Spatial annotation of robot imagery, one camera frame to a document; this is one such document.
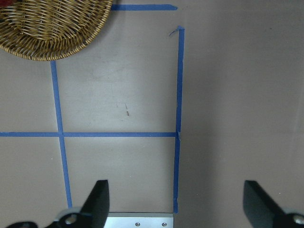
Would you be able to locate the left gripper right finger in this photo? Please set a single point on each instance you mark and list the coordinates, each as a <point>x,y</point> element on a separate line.
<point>263,212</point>

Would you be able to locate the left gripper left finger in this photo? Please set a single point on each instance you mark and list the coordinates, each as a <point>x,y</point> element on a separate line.
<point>93,213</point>

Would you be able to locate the woven wicker basket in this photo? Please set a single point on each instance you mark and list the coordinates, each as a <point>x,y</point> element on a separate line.
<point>48,30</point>

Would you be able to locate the dark red apple in basket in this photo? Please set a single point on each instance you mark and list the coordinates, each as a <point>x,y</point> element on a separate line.
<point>6,3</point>

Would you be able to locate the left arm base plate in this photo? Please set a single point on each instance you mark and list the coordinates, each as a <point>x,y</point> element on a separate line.
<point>139,220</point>

